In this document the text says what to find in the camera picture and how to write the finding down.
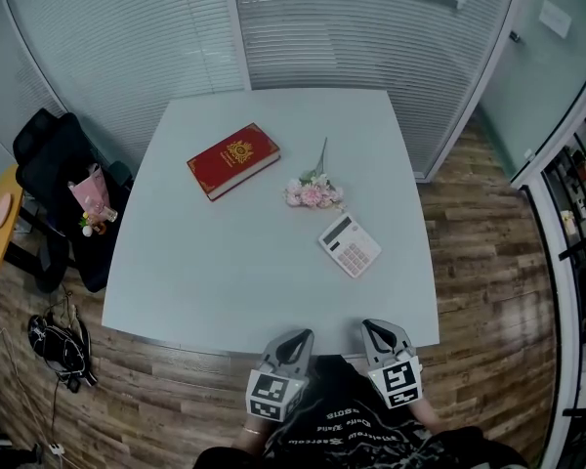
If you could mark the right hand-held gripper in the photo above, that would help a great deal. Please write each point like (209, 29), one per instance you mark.
(395, 381)

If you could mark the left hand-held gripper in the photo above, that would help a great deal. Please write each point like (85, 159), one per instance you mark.
(273, 396)

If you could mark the white calculator with pink keys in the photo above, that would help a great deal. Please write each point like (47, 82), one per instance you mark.
(350, 244)

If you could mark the person's right forearm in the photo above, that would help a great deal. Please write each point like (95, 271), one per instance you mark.
(426, 415)

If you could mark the person's left forearm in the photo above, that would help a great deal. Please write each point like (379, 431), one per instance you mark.
(254, 438)

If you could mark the black printed shirt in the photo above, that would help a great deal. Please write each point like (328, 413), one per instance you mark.
(351, 428)

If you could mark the pink artificial flower bouquet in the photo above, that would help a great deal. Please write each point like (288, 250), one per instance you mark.
(312, 194)

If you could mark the red hardcover book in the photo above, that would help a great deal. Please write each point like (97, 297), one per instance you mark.
(232, 161)

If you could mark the black metal rack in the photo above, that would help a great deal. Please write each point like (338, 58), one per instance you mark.
(583, 242)

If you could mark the small glass bottle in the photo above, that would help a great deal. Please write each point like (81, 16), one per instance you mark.
(109, 214)

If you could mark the small white egg toy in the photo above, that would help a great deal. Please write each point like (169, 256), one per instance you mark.
(86, 231)

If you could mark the white power strip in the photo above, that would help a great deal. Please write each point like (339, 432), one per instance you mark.
(56, 448)

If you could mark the pink gift bag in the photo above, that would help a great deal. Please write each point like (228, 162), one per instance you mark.
(92, 193)

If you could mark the black office chair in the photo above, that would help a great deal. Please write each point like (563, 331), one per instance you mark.
(54, 154)

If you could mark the pink round pad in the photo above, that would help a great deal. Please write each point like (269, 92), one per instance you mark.
(3, 210)

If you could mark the white paper sign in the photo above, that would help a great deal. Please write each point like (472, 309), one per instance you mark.
(555, 18)

